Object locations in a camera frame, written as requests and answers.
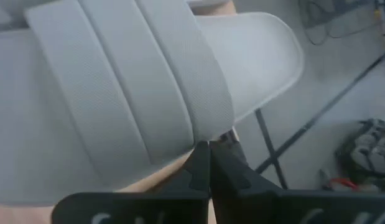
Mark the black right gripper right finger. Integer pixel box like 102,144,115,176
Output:
209,141,385,224

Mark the red handled tool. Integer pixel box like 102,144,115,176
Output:
318,169,360,191

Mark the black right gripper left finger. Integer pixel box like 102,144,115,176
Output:
51,141,211,224

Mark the grey rubber slide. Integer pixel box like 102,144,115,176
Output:
0,0,305,207

